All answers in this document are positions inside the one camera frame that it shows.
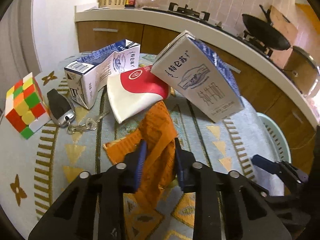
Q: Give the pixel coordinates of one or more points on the wooden cutting board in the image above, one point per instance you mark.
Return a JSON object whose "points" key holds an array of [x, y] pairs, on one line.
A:
{"points": [[285, 27]]}

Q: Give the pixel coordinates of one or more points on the black car key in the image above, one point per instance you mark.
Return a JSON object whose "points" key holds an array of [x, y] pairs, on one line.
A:
{"points": [[61, 109]]}

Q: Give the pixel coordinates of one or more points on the black gas stove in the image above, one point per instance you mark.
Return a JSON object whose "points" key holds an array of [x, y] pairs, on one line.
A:
{"points": [[203, 17]]}

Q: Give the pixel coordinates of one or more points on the black frying pan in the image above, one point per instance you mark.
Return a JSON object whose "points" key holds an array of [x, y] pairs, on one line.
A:
{"points": [[265, 33]]}

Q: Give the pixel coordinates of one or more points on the brown rice cooker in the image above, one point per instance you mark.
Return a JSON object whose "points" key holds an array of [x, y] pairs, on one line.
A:
{"points": [[302, 69]]}

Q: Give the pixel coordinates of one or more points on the orange snack wrapper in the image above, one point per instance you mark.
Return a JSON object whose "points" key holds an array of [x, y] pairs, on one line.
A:
{"points": [[158, 130]]}

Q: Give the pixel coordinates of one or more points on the crushed blue milk carton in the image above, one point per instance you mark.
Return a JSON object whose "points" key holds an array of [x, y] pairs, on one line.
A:
{"points": [[88, 74]]}

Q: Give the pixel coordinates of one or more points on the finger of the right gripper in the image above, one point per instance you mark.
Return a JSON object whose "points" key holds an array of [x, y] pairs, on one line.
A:
{"points": [[266, 165]]}

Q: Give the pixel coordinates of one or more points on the blue white milk carton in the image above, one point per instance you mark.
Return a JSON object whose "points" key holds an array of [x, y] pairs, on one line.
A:
{"points": [[193, 69]]}

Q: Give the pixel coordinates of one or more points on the rubik's cube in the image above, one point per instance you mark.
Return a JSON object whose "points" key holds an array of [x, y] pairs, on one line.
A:
{"points": [[25, 108]]}

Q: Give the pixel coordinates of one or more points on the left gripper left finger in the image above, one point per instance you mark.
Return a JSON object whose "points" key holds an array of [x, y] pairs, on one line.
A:
{"points": [[94, 201]]}

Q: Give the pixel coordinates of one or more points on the pan lid with handle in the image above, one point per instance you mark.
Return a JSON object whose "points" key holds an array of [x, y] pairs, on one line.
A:
{"points": [[267, 14]]}

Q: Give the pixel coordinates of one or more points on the light blue trash basket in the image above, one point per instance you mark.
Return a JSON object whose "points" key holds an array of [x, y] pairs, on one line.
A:
{"points": [[278, 138]]}

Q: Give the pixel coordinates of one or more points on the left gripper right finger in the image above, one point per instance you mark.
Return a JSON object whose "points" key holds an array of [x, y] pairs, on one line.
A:
{"points": [[227, 206]]}

